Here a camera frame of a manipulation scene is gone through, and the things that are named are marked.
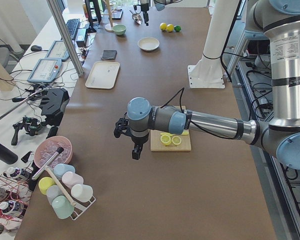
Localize blue cup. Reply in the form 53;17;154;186
53;163;76;180

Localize bamboo cutting board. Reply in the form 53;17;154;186
149;105;192;152

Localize pink bowl with ice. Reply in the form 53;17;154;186
34;136;73;169

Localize teach pendant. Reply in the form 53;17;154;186
27;58;62;84
45;40;70;62

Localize black keyboard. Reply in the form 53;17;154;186
66;18;80;40

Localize lemon slice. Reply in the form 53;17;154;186
171;135;182;146
160;134;172;146

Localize wooden glass stand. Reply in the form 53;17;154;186
103;0;114;32

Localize pink cup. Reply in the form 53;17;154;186
61;171;84;189

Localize near teach pendant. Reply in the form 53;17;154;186
27;58;62;84

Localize metal ice scoop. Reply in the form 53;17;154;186
129;9;143;25

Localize far teach pendant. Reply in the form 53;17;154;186
45;40;70;62

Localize green lime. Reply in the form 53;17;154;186
174;25;182;32

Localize grey cup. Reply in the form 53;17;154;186
46;185;64;205

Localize metal muddler tool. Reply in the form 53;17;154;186
31;147;64;181

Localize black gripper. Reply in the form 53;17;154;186
139;0;150;26
131;135;148;160

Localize mint cup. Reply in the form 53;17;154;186
52;195;74;219

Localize black thermos bottle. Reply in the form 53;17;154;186
0;143;18;165

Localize lemon slice lower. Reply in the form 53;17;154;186
160;134;172;146

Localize white cup rack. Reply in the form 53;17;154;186
70;196;98;221

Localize aluminium frame post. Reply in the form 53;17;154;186
46;0;84;77

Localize computer mouse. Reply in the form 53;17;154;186
30;45;42;52

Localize cream rabbit tray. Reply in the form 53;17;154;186
85;61;120;90

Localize cream round plate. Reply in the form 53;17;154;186
137;37;160;52

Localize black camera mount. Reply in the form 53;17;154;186
39;88;70;126

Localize yellow lemon outer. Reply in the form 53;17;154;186
159;22;167;31

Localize grey folded cloth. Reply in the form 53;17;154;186
101;49;117;60

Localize yellow lemon near lime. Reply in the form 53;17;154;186
165;24;174;32

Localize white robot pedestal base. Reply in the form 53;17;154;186
188;0;241;89

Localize light green bowl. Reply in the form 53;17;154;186
112;24;127;36

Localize lemon slice upper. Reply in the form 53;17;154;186
171;135;182;146

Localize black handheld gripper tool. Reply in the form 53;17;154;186
11;116;47;146

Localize yellow cup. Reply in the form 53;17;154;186
38;176;56;195

